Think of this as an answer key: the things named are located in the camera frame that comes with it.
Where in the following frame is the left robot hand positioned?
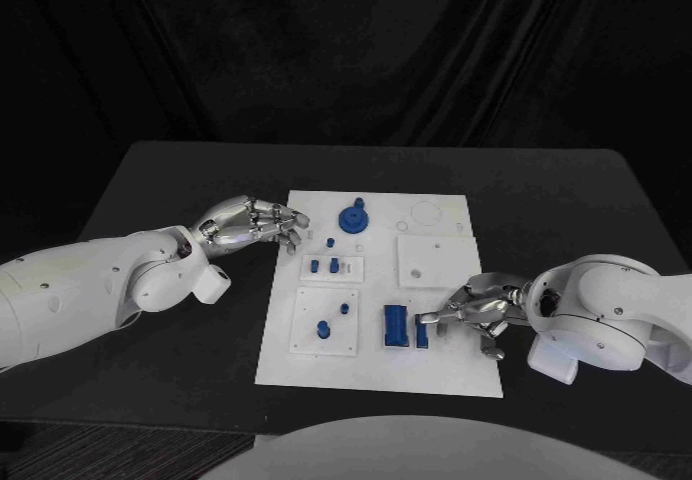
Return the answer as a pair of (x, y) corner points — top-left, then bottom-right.
(190, 194), (313, 260)

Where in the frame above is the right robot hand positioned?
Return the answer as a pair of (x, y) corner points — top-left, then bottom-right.
(414, 272), (535, 361)

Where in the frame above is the white task board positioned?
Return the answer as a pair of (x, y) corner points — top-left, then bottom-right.
(252, 189), (506, 399)

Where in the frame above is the large blue block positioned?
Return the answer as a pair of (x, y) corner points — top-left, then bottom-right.
(382, 304), (409, 348)

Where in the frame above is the blue gear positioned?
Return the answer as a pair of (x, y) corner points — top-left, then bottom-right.
(337, 205), (372, 234)

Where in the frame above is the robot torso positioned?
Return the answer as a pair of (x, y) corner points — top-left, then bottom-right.
(199, 414), (666, 480)

